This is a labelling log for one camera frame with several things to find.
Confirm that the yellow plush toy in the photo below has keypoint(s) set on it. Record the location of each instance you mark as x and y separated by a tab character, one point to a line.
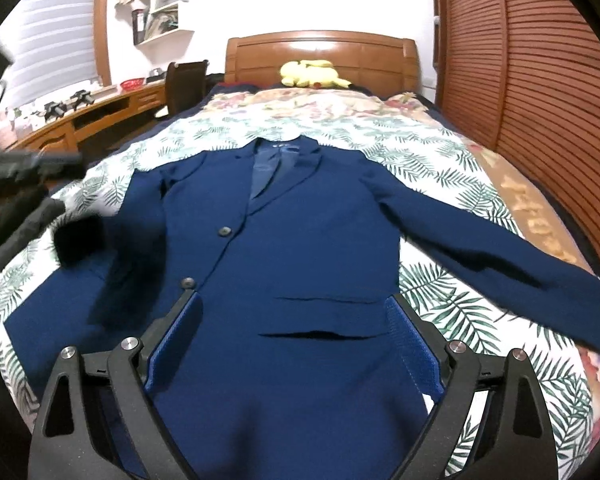
310	74

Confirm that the navy blue suit jacket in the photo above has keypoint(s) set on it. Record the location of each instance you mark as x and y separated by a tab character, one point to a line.
290	240

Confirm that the wooden louvered wardrobe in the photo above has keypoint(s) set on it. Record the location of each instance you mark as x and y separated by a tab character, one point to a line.
530	85

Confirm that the black desk gadget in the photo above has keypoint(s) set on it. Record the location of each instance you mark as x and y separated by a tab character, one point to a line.
54	110
81	98

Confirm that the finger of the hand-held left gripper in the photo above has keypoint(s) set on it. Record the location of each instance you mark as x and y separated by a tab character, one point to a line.
79	241
30	166

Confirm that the wooden desk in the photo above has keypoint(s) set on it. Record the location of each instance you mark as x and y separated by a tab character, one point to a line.
90	120

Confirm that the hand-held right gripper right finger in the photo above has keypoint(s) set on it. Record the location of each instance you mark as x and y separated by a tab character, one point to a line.
410	345

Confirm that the white window blinds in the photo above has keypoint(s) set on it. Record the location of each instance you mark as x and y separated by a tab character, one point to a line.
50	45

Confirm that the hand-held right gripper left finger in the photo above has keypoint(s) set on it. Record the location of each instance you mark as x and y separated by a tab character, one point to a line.
180	340

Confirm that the leaf print bedspread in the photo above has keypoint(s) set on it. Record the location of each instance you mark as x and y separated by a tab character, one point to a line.
430	160

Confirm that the white wall shelf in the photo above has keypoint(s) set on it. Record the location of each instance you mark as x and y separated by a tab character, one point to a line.
160	5

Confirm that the wooden bed headboard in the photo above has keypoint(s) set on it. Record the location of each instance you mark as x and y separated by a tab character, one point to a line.
340	55

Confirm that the dark wooden chair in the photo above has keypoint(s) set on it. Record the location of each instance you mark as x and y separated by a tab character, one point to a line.
185	85

